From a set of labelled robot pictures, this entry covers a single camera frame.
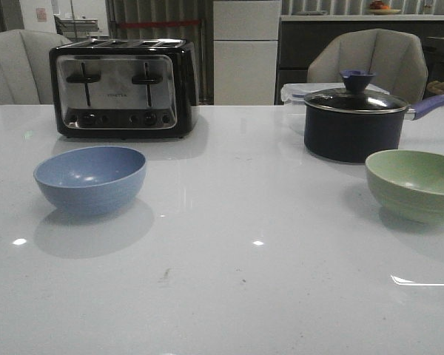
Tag white refrigerator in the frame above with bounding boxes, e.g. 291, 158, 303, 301
213, 1, 282, 106

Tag dark blue saucepan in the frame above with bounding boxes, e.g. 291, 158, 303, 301
304, 95, 444, 163

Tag green bowl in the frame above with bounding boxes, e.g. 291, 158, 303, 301
365, 149, 444, 224

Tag blue bowl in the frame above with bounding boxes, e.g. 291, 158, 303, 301
33, 146, 147, 216

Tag grey armchair left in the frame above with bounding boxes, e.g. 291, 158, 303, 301
0, 30, 70, 105

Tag grey armchair right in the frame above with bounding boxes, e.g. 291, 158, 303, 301
307, 28, 428, 104

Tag glass pot lid blue knob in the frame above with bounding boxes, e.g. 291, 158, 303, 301
304, 70, 408, 114

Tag clear plastic food container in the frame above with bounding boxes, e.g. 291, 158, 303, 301
280, 81, 390, 106

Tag red barrier tape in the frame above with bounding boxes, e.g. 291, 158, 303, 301
116, 19, 201, 29

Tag black chrome four-slot toaster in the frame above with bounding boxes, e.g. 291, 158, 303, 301
49, 38, 199, 139

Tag grey armchair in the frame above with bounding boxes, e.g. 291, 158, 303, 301
0, 30, 70, 105
307, 28, 428, 104

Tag fruit plate on counter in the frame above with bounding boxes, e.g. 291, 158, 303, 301
367, 0, 401, 16

